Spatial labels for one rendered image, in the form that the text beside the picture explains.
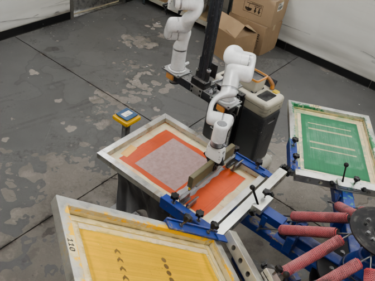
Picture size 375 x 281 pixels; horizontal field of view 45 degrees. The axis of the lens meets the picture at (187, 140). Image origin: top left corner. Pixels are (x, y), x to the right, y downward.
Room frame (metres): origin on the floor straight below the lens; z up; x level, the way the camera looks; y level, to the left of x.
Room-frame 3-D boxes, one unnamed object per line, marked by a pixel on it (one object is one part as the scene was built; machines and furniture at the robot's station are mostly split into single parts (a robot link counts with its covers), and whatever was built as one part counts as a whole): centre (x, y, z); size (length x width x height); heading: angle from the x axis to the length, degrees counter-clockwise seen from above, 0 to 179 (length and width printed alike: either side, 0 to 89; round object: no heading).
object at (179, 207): (1.55, -0.05, 0.98); 0.30 x 0.05 x 0.07; 57
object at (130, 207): (1.77, 0.16, 0.74); 0.46 x 0.04 x 0.42; 57
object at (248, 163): (2.02, -0.35, 0.98); 0.30 x 0.05 x 0.07; 57
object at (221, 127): (1.85, -0.17, 1.33); 0.15 x 0.10 x 0.11; 176
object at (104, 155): (1.91, 0.00, 0.97); 0.79 x 0.58 x 0.04; 57
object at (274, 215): (1.61, -0.48, 1.02); 0.17 x 0.06 x 0.05; 57
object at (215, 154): (1.82, -0.15, 1.20); 0.10 x 0.07 x 0.11; 57
